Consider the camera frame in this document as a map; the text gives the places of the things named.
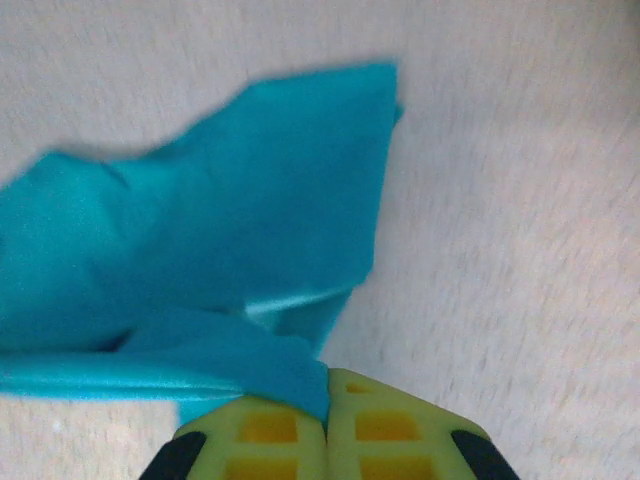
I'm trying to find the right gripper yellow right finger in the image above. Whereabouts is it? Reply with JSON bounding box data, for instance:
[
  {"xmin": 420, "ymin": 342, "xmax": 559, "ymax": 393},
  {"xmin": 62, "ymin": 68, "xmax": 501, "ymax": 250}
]
[{"xmin": 325, "ymin": 368, "xmax": 522, "ymax": 480}]

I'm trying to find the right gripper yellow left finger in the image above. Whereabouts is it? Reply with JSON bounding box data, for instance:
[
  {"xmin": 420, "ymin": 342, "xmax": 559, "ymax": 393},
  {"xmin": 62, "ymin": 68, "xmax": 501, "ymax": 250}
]
[{"xmin": 139, "ymin": 394, "xmax": 329, "ymax": 480}]

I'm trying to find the teal t-shirt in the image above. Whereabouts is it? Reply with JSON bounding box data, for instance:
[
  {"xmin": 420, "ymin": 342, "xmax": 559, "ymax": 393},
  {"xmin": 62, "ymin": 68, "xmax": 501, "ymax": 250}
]
[{"xmin": 0, "ymin": 59, "xmax": 405, "ymax": 426}]

